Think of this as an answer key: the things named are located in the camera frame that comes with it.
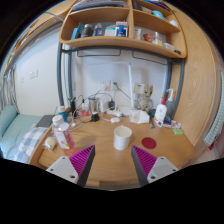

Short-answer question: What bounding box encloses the red round coaster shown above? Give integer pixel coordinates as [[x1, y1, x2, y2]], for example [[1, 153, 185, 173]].
[[142, 137, 157, 149]]

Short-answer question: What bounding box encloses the wooden wall shelf unit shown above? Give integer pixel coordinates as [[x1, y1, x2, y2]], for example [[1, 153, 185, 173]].
[[59, 0, 187, 59]]

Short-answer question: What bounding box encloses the white ceramic mug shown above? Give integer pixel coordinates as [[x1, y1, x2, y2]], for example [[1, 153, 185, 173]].
[[113, 125, 132, 150]]

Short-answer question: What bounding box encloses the bed with checkered blanket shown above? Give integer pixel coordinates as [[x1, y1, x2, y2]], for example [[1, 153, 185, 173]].
[[0, 114, 47, 163]]

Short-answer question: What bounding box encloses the grey laptop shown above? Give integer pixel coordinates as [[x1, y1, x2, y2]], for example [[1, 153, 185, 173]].
[[37, 115, 53, 128]]

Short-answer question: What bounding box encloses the small plastic wrapped packet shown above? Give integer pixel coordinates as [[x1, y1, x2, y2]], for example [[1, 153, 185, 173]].
[[43, 137, 56, 151]]

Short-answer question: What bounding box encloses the clear pump dispenser bottle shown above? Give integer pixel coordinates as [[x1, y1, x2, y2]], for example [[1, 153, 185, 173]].
[[166, 89, 174, 117]]

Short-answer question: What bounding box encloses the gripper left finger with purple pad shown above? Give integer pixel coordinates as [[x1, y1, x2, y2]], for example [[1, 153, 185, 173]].
[[47, 145, 95, 187]]

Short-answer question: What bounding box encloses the teal pillow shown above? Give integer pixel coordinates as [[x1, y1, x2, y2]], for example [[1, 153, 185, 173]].
[[0, 105, 17, 136]]

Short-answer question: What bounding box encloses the white desk lamp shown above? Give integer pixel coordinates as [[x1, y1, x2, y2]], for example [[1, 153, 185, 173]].
[[110, 62, 134, 115]]

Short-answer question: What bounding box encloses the clear bottle with pink label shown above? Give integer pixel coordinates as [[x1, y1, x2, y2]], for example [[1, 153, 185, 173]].
[[52, 115, 75, 150]]

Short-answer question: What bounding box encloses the black charger block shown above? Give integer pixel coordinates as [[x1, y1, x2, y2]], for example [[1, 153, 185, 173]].
[[91, 113, 100, 122]]

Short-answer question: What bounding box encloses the white pump bottle red top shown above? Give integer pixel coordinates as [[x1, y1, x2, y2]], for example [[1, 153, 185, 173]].
[[154, 97, 167, 127]]

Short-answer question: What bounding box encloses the green sponge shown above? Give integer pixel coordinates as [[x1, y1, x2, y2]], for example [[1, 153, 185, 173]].
[[173, 129, 184, 135]]

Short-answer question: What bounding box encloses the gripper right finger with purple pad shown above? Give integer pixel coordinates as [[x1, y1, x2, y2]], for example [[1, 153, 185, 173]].
[[131, 145, 178, 186]]

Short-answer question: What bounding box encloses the small white round case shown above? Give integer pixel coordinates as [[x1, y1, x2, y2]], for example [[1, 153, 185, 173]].
[[111, 117, 120, 123]]

